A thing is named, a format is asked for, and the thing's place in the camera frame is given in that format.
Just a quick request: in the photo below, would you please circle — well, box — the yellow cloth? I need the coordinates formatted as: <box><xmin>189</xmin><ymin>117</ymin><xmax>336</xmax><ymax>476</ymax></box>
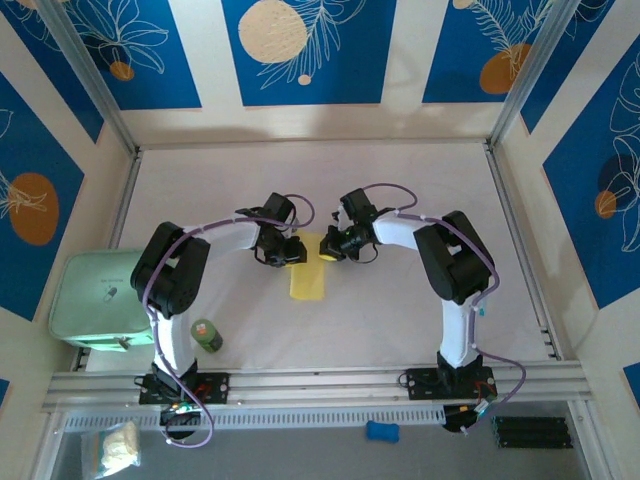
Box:
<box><xmin>288</xmin><ymin>230</ymin><xmax>327</xmax><ymax>302</ymax></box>

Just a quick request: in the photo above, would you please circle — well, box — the dark green bottle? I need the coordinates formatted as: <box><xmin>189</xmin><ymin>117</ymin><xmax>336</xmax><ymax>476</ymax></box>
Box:
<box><xmin>190</xmin><ymin>318</ymin><xmax>224</xmax><ymax>355</ymax></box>

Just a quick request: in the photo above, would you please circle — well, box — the blue sponge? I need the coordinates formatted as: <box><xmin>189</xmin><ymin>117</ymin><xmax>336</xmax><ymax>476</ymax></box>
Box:
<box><xmin>364</xmin><ymin>420</ymin><xmax>401</xmax><ymax>444</ymax></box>

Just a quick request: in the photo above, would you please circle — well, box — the mint green box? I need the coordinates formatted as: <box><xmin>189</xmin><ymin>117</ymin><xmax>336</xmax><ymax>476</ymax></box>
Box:
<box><xmin>48</xmin><ymin>248</ymin><xmax>154</xmax><ymax>354</ymax></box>

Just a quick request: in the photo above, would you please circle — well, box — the clear bag with pale contents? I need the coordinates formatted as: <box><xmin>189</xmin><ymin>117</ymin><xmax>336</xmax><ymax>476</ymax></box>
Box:
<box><xmin>79</xmin><ymin>420</ymin><xmax>142</xmax><ymax>476</ymax></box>

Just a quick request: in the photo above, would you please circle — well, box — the black ribbed rack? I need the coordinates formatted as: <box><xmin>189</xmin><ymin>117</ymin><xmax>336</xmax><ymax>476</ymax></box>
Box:
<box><xmin>492</xmin><ymin>416</ymin><xmax>574</xmax><ymax>450</ymax></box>

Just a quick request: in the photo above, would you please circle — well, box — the long aluminium mounting rail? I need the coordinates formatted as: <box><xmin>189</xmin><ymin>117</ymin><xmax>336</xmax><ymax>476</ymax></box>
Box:
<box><xmin>42</xmin><ymin>360</ymin><xmax>594</xmax><ymax>414</ymax></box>

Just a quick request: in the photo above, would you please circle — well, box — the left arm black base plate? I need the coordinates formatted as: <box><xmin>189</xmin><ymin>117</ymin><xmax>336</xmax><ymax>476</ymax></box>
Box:
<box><xmin>138</xmin><ymin>372</ymin><xmax>231</xmax><ymax>405</ymax></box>

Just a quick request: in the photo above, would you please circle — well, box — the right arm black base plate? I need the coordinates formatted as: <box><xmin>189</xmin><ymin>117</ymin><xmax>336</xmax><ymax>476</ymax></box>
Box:
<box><xmin>405</xmin><ymin>367</ymin><xmax>499</xmax><ymax>401</ymax></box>

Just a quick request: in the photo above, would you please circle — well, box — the white slotted cable duct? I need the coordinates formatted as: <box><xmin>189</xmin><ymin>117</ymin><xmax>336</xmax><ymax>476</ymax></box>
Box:
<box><xmin>63</xmin><ymin>405</ymin><xmax>447</xmax><ymax>432</ymax></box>

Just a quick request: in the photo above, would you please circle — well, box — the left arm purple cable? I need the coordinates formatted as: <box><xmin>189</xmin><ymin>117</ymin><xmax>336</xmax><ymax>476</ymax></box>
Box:
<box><xmin>141</xmin><ymin>192</ymin><xmax>316</xmax><ymax>450</ymax></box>

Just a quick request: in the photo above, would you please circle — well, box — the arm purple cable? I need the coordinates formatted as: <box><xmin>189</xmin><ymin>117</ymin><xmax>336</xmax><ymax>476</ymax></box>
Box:
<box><xmin>141</xmin><ymin>192</ymin><xmax>316</xmax><ymax>450</ymax></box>
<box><xmin>362</xmin><ymin>183</ymin><xmax>527</xmax><ymax>436</ymax></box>

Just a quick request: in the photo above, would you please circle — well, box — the black controller board with wires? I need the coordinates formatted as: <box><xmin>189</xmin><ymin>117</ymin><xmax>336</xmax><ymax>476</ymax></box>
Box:
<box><xmin>158</xmin><ymin>402</ymin><xmax>202</xmax><ymax>427</ymax></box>
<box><xmin>442</xmin><ymin>399</ymin><xmax>499</xmax><ymax>434</ymax></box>

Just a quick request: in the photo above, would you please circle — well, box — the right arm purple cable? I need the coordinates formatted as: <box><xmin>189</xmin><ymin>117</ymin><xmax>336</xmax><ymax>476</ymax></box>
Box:
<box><xmin>362</xmin><ymin>183</ymin><xmax>527</xmax><ymax>436</ymax></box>

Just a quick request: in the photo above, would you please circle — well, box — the aluminium frame post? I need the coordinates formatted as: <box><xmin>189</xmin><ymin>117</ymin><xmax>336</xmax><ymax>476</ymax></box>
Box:
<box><xmin>34</xmin><ymin>0</ymin><xmax>141</xmax><ymax>159</ymax></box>
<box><xmin>485</xmin><ymin>0</ymin><xmax>585</xmax><ymax>151</ymax></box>

